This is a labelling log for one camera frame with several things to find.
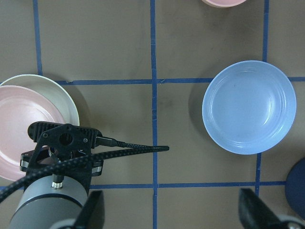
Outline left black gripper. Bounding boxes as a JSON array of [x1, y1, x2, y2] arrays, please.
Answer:
[[20, 121, 103, 189]]

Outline pink bowl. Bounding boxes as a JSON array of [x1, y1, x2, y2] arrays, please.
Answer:
[[202, 0, 246, 8]]

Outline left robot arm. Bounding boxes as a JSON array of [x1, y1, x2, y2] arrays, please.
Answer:
[[9, 122, 105, 229]]

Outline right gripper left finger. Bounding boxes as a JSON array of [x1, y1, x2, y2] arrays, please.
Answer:
[[51, 190, 105, 229]]

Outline blue plate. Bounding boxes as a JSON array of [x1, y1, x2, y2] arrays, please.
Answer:
[[202, 60, 297, 155]]

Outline braided black camera cable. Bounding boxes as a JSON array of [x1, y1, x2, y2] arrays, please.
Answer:
[[0, 135, 170, 203]]

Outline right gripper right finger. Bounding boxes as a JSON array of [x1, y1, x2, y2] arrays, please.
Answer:
[[238, 188, 305, 229]]

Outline blue saucepan with lid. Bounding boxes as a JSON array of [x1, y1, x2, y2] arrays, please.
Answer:
[[285, 158, 305, 219]]

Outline pink plate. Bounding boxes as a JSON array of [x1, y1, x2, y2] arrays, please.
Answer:
[[0, 85, 64, 181]]

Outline white plate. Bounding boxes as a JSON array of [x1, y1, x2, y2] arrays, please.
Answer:
[[1, 74, 80, 125]]

